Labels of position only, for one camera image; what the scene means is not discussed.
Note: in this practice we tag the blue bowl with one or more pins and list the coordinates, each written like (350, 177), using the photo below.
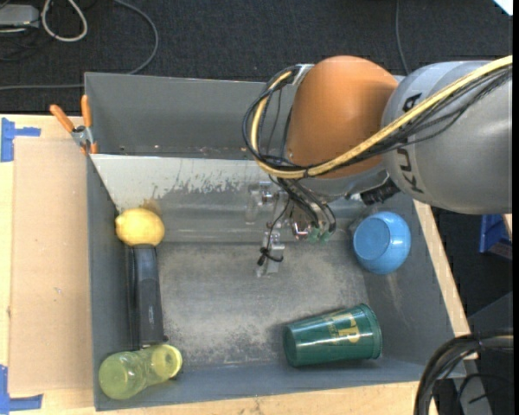
(380, 242)

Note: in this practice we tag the yellow lemon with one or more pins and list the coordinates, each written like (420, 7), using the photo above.
(139, 227)

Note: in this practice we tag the dark green plastic cup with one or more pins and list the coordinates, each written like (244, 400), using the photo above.
(328, 337)

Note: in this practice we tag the black long flat tool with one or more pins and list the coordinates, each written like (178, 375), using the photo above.
(149, 296)

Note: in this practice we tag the black cylinder on white bracket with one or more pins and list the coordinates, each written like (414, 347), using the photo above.
(378, 193)

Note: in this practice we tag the grey metal bin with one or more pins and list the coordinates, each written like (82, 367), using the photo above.
(242, 309)

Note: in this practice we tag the brown cardboard board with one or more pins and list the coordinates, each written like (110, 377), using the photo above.
(47, 253)

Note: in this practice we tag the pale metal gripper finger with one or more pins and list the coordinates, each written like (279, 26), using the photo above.
(273, 249)
(259, 197)

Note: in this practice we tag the yellow-green clear plastic bottle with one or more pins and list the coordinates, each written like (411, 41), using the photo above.
(130, 372)

